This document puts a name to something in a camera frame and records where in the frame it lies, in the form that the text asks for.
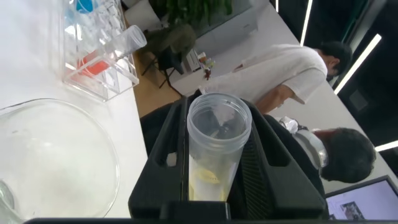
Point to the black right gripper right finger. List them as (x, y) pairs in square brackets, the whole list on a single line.
[(280, 186)]

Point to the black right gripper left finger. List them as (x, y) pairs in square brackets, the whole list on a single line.
[(168, 186)]

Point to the yellow pigment test tube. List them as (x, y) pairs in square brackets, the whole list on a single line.
[(217, 146)]

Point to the blue pigment test tube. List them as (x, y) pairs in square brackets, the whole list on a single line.
[(84, 5)]

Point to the glass beaker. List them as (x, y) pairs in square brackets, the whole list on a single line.
[(56, 161)]

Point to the clear plastic test tube rack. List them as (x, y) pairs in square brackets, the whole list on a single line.
[(93, 81)]

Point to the orange pigment test tube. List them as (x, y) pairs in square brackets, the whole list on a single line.
[(96, 67)]

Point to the white neck device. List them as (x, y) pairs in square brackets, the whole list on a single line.
[(311, 146)]

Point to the seated person in black sweater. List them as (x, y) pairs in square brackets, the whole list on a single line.
[(348, 155)]

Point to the laptop screen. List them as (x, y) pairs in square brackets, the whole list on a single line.
[(363, 200)]

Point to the standing person in white shirt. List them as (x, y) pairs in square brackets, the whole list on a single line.
[(280, 71)]

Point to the brown plush toy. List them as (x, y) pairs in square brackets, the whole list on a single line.
[(207, 74)]

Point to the black folding chair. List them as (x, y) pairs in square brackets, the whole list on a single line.
[(169, 63)]

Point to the white drawer cabinet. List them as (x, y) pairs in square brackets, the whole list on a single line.
[(192, 60)]

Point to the olive green jacket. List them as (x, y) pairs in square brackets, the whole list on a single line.
[(174, 40)]

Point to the white plant pot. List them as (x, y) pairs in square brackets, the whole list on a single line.
[(141, 15)]

